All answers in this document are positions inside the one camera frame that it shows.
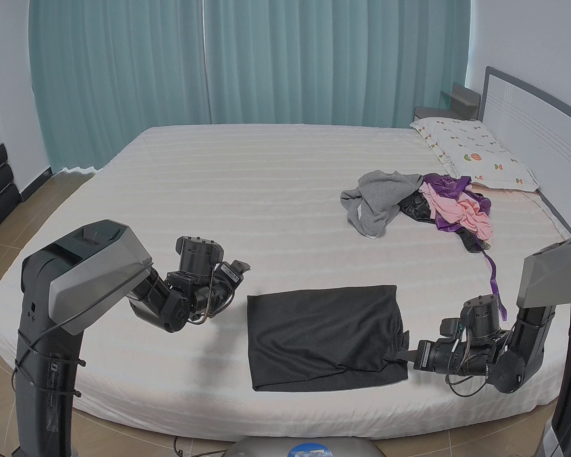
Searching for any pile of clothes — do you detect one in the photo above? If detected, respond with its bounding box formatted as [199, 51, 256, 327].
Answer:
[399, 173, 509, 320]

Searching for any white printed pillow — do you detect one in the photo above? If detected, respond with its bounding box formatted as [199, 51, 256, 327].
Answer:
[409, 117, 541, 193]

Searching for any grey bedside table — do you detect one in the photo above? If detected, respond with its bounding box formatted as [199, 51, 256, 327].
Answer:
[414, 82, 481, 122]

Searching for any bed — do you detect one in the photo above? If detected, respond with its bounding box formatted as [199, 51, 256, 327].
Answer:
[0, 66, 571, 444]

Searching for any blue-green curtain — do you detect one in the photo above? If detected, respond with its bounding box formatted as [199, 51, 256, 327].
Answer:
[204, 0, 472, 128]
[29, 0, 212, 174]

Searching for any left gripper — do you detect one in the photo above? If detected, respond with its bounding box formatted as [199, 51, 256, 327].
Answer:
[201, 259, 253, 315]

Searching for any black long-sleeved top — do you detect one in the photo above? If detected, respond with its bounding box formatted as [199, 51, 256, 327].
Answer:
[246, 285, 410, 392]

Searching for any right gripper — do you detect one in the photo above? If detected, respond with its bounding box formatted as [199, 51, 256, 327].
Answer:
[413, 340, 457, 374]

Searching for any grey knitted garment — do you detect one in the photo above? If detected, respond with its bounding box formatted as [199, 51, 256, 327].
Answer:
[340, 170, 424, 240]

